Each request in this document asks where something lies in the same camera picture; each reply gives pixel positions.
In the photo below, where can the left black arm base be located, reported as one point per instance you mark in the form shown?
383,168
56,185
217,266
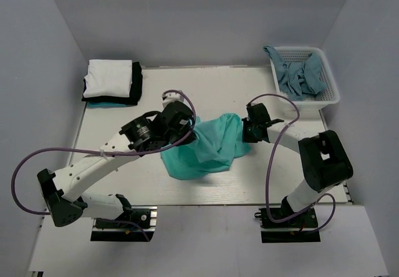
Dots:
137,225

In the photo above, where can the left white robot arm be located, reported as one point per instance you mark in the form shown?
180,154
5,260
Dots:
65,191

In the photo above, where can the teal green t shirt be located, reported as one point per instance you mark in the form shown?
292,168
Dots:
218,142

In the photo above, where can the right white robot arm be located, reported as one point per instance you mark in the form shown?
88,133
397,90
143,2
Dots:
324,161

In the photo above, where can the grey blue crumpled t shirt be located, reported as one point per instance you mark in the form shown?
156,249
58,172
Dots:
297,79

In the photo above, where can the folded teal t shirt bottom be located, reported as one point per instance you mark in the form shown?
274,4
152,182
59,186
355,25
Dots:
104,105

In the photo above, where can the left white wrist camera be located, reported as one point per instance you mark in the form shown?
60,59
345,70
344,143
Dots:
170,97

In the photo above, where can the white plastic basket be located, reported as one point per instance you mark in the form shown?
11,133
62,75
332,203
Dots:
309,106

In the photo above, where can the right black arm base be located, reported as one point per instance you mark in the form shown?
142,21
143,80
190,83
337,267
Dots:
297,230

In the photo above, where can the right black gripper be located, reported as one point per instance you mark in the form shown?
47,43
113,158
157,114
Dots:
246,138

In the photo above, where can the folded black t shirt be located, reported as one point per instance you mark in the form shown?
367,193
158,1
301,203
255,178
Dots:
135,90

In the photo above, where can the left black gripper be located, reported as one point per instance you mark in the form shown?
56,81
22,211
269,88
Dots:
190,140

